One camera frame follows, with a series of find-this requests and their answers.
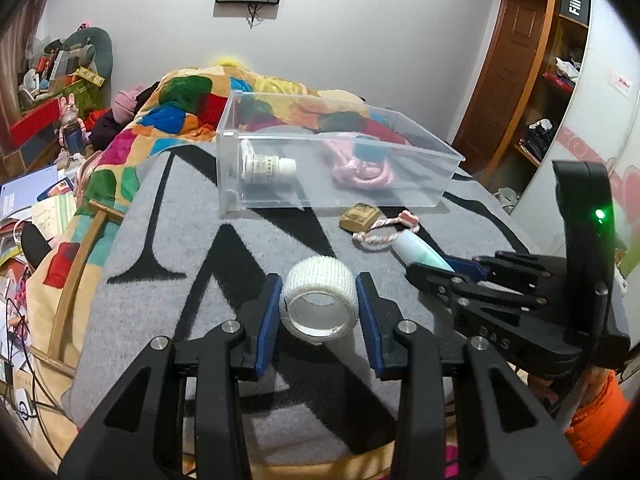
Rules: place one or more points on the grey-green neck pillow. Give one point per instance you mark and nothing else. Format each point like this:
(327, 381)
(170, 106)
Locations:
(95, 47)

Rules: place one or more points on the person's right hand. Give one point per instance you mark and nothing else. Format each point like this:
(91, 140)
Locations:
(542, 389)

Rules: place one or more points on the pile of papers and books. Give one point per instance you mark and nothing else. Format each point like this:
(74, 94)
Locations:
(30, 210)

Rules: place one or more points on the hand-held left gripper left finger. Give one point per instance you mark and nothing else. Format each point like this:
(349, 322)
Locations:
(265, 320)

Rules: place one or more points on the dark purple cloth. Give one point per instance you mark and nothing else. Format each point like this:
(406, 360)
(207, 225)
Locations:
(105, 127)

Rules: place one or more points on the red storage box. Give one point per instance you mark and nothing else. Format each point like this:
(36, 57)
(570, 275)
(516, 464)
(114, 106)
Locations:
(32, 122)

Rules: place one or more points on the white bandage tape roll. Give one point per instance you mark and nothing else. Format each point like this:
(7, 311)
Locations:
(320, 280)

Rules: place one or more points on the curved wooden stick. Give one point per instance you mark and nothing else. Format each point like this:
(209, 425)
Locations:
(70, 290)

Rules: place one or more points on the pink rabbit water bottle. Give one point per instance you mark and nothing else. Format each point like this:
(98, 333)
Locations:
(72, 127)

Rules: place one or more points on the wooden shelf unit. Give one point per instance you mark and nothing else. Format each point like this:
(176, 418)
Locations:
(555, 85)

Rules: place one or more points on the small brown cardboard box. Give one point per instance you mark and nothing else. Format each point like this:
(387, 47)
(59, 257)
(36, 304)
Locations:
(357, 216)

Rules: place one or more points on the clear plastic storage box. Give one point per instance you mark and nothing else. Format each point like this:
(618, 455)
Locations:
(320, 195)

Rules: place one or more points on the white pill bottle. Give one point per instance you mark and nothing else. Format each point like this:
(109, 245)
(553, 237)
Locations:
(262, 166)

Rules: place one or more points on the pale green tube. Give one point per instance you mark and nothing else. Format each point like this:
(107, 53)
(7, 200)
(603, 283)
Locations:
(420, 252)

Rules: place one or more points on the white wardrobe door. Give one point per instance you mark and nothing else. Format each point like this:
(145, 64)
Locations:
(590, 110)

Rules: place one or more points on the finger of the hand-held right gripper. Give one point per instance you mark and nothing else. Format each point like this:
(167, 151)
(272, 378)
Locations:
(430, 280)
(470, 267)

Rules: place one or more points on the black box with white print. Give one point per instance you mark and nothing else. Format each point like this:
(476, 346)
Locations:
(575, 5)

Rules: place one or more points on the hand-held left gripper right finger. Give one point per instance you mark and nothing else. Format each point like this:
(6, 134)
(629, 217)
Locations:
(367, 320)

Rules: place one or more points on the colourful patchwork quilt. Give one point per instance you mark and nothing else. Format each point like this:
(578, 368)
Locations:
(170, 110)

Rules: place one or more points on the brown wooden door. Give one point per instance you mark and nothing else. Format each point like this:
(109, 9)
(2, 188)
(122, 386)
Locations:
(505, 70)

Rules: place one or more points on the person's right forearm orange sleeve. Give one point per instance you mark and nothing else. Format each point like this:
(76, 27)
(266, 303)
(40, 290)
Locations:
(597, 420)

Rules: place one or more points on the pink knitted hat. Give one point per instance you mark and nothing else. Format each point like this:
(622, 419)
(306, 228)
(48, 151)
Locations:
(127, 102)

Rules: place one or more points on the grey blanket with black pattern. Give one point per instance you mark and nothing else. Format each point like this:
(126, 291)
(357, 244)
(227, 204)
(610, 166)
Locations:
(200, 240)

